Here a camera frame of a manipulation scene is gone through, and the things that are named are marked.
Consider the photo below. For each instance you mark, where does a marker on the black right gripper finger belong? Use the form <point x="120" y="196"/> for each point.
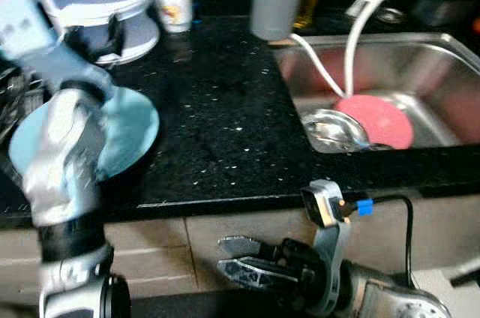
<point x="251" y="247"/>
<point x="251" y="273"/>

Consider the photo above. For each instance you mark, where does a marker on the stainless steel bowl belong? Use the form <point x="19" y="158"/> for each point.
<point x="334" y="132"/>

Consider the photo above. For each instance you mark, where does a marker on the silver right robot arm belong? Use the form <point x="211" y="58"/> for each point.
<point x="390" y="295"/>

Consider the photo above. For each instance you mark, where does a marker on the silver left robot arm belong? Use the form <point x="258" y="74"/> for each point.
<point x="64" y="160"/>

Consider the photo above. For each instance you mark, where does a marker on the white cup with cartoon print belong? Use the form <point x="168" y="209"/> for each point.
<point x="174" y="9"/>

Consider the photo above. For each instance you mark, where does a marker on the beige base cabinet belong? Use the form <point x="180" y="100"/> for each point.
<point x="187" y="243"/>

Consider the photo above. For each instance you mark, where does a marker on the light blue plate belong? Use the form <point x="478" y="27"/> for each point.
<point x="131" y="130"/>

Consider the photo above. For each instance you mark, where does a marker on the stainless steel sink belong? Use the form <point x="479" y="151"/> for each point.
<point x="435" y="70"/>

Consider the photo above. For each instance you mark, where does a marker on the round metal sink cover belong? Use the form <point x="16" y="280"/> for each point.
<point x="391" y="15"/>

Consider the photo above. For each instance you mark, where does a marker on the pink plate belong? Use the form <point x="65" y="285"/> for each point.
<point x="382" y="123"/>

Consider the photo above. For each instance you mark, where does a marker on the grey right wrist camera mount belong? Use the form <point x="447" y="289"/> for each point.
<point x="321" y="205"/>

